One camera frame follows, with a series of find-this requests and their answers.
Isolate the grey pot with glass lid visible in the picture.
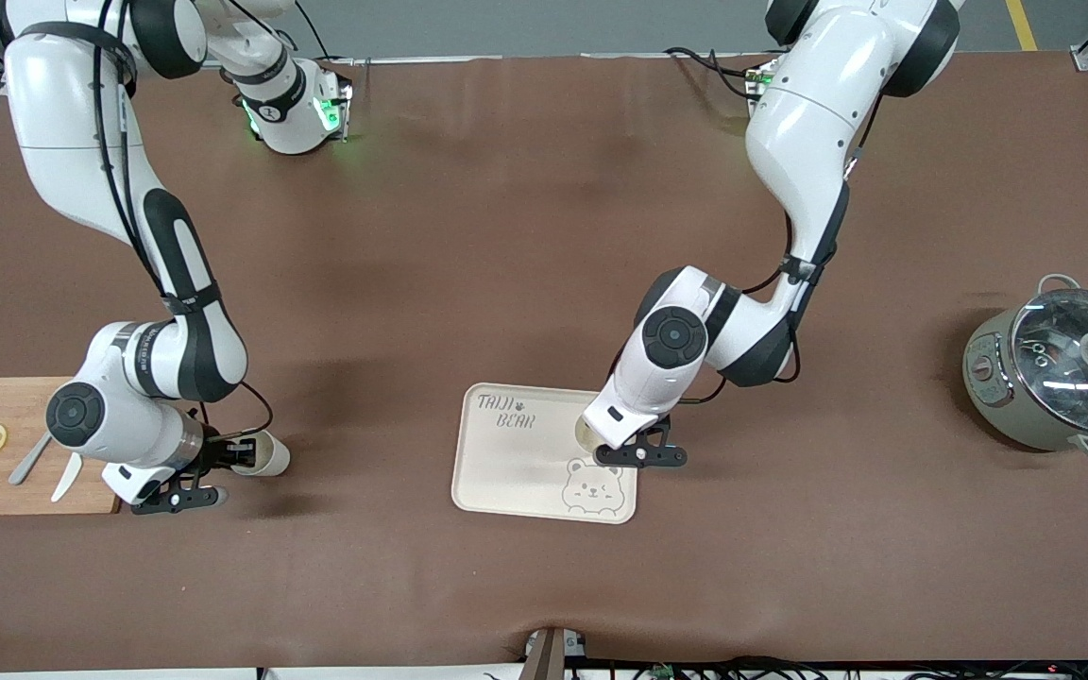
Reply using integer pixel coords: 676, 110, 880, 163
962, 274, 1088, 462

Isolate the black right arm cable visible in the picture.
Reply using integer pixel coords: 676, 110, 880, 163
91, 0, 276, 440

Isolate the brown table cover sheet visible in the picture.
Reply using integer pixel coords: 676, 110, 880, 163
0, 52, 1088, 673

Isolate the glass pot lid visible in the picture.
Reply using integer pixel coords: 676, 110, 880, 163
1011, 288, 1088, 437

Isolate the cream tray with bear print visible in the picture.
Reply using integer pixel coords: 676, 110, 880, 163
450, 382, 641, 525

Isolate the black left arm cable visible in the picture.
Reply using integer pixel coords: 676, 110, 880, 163
676, 94, 885, 407

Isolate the black base cable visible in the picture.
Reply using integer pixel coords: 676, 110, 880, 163
665, 45, 772, 95
294, 19, 337, 62

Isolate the grey metal clamp bracket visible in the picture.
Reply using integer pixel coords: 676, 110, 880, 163
523, 626, 590, 680

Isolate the grey plastic knife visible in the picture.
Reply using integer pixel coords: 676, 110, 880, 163
8, 433, 54, 486

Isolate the white plastic knife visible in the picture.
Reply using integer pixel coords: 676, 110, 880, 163
50, 453, 84, 503

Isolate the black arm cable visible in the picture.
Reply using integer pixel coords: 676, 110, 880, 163
91, 0, 276, 440
676, 94, 885, 407

